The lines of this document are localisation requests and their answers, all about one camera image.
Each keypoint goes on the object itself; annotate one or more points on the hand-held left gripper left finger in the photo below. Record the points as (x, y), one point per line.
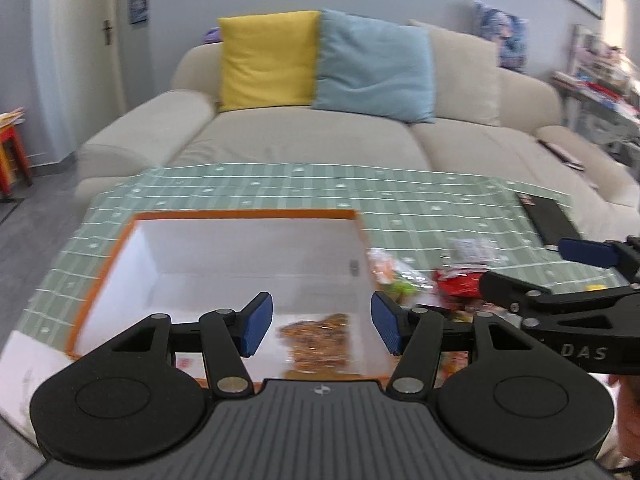
(257, 322)

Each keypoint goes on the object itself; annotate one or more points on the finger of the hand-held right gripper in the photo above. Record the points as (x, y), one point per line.
(585, 251)
(505, 287)

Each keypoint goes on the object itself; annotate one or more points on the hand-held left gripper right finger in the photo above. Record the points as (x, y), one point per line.
(387, 322)

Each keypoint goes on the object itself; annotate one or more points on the red snack packet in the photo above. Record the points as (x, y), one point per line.
(457, 284)

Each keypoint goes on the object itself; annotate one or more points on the orange snack packet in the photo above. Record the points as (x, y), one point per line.
(382, 265)

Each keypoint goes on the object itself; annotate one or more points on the brown snack packet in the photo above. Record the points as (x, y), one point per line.
(317, 342)

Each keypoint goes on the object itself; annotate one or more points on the orange box with white inside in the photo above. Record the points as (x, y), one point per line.
(200, 260)

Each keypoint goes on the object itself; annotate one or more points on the person's right hand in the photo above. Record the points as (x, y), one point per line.
(626, 410)

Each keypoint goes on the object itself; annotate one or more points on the clear snack packet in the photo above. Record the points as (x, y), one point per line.
(472, 250)

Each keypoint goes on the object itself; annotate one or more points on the flat black box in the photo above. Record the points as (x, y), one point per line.
(547, 217)

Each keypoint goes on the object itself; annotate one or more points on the remote control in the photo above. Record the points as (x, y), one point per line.
(562, 155)

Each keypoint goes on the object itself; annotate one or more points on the green checked tablecloth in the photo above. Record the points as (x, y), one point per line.
(300, 185)

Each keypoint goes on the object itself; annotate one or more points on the cluttered shelf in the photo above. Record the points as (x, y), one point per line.
(600, 80)

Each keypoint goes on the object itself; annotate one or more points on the beige sofa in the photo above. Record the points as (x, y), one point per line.
(300, 135)

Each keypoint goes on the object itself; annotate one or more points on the beige back cushion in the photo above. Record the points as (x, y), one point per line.
(467, 80)

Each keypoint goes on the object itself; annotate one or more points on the blue white printed pillow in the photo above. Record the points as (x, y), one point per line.
(502, 35)

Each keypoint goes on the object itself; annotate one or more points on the light blue pillow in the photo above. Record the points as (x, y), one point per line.
(375, 65)

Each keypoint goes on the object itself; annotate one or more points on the yellow pillow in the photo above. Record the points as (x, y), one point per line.
(265, 60)

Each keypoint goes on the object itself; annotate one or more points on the purple object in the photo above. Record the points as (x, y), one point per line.
(212, 36)

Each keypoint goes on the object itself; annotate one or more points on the red stool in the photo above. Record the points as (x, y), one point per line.
(12, 157)

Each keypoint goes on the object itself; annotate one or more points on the papers on stool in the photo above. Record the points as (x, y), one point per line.
(10, 117)

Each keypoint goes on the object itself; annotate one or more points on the white door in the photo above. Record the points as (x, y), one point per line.
(85, 35)

